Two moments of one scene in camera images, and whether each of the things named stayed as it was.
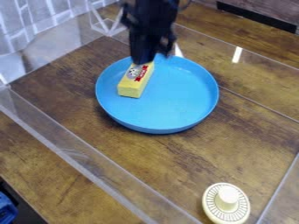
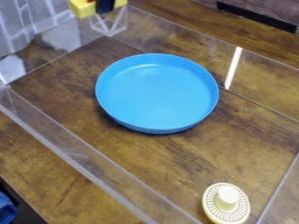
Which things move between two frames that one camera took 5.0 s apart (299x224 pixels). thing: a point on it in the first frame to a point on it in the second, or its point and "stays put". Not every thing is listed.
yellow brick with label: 135,79 to 83,9
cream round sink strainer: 227,202 stays put
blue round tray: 181,97 stays put
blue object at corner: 9,210 stays put
